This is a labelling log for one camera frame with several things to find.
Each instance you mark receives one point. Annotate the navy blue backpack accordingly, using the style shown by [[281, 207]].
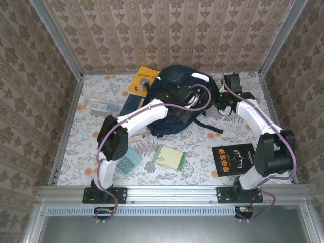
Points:
[[167, 126]]

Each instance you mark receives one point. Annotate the yellow paperback book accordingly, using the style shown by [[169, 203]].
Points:
[[144, 76]]

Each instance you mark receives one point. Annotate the dark blue notebook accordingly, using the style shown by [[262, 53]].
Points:
[[129, 105]]

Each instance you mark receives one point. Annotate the small white tube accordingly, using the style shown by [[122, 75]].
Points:
[[146, 135]]

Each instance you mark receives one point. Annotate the beige eraser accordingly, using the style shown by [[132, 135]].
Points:
[[139, 138]]

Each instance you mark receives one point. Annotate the green sticky notepad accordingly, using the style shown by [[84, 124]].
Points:
[[168, 157]]

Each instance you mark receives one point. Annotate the black book with orange title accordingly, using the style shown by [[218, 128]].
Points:
[[227, 162]]

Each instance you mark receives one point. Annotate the clear ruler packet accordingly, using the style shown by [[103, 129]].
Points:
[[101, 106]]

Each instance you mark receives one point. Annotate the teal calculator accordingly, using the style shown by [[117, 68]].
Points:
[[129, 162]]

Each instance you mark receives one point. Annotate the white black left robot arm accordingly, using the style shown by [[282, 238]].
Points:
[[149, 115]]

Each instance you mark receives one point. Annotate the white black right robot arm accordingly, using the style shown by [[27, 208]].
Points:
[[253, 114]]

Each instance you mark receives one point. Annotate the floral patterned table cover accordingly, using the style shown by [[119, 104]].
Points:
[[177, 177]]

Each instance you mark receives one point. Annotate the grey metal panel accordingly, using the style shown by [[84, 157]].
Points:
[[177, 230]]

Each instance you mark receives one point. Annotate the aluminium table side rail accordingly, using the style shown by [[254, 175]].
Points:
[[273, 106], [64, 131]]

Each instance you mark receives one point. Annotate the aluminium upright frame post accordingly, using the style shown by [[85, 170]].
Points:
[[55, 40], [281, 40]]

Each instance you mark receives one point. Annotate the aluminium frame beam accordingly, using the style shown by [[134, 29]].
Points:
[[172, 193]]

